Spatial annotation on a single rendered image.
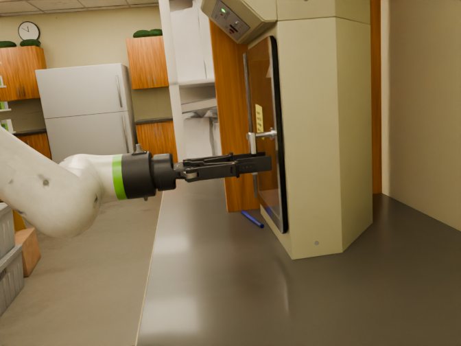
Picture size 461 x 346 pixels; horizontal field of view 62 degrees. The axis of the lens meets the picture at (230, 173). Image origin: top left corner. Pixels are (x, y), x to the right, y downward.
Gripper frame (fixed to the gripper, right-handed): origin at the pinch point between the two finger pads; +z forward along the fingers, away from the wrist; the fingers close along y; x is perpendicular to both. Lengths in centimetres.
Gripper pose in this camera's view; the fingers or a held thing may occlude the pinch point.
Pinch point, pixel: (253, 162)
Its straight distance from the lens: 79.5
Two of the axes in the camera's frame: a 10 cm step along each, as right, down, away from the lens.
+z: 9.9, -1.1, 1.0
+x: 0.9, 9.7, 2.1
